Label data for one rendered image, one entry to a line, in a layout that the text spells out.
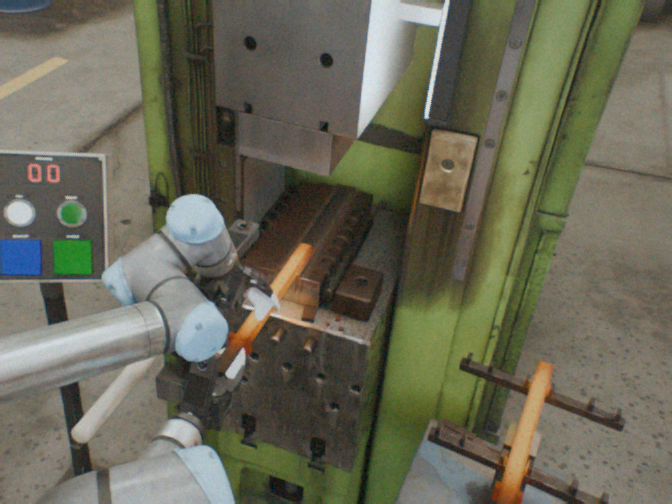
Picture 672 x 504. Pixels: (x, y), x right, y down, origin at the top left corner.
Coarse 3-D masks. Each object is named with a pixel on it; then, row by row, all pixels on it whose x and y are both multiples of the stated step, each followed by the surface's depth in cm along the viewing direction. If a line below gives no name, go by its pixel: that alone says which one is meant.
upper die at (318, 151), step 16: (240, 112) 144; (240, 128) 146; (256, 128) 145; (272, 128) 144; (288, 128) 143; (304, 128) 141; (240, 144) 149; (256, 144) 147; (272, 144) 146; (288, 144) 145; (304, 144) 143; (320, 144) 142; (336, 144) 144; (272, 160) 148; (288, 160) 147; (304, 160) 145; (320, 160) 144; (336, 160) 148
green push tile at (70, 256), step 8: (56, 240) 159; (64, 240) 159; (72, 240) 160; (80, 240) 160; (88, 240) 160; (56, 248) 159; (64, 248) 159; (72, 248) 160; (80, 248) 160; (88, 248) 160; (56, 256) 159; (64, 256) 160; (72, 256) 160; (80, 256) 160; (88, 256) 160; (56, 264) 160; (64, 264) 160; (72, 264) 160; (80, 264) 160; (88, 264) 160; (56, 272) 160; (64, 272) 160; (72, 272) 160; (80, 272) 160; (88, 272) 161
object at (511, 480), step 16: (544, 368) 150; (544, 384) 146; (528, 400) 143; (528, 416) 139; (528, 432) 136; (512, 448) 133; (528, 448) 133; (512, 464) 130; (512, 480) 127; (496, 496) 126; (512, 496) 124
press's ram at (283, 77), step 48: (240, 0) 132; (288, 0) 129; (336, 0) 126; (384, 0) 131; (240, 48) 137; (288, 48) 133; (336, 48) 130; (384, 48) 141; (240, 96) 142; (288, 96) 139; (336, 96) 135; (384, 96) 152
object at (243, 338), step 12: (300, 252) 168; (288, 264) 164; (300, 264) 165; (288, 276) 160; (276, 288) 156; (252, 312) 149; (252, 324) 146; (228, 336) 142; (240, 336) 142; (252, 336) 145; (228, 348) 140; (240, 348) 140; (228, 360) 137
